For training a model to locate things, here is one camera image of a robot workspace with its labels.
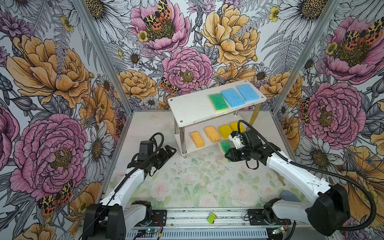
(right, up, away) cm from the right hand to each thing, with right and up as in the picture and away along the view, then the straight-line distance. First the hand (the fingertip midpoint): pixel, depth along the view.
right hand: (229, 159), depth 80 cm
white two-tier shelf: (-14, +21, -10) cm, 27 cm away
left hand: (-31, 0, +4) cm, 31 cm away
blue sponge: (+1, +32, -2) cm, 32 cm away
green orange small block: (-10, -26, -8) cm, 29 cm away
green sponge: (-2, +7, +2) cm, 7 cm away
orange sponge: (-7, +13, +15) cm, 21 cm away
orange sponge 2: (-17, +9, +14) cm, 23 cm away
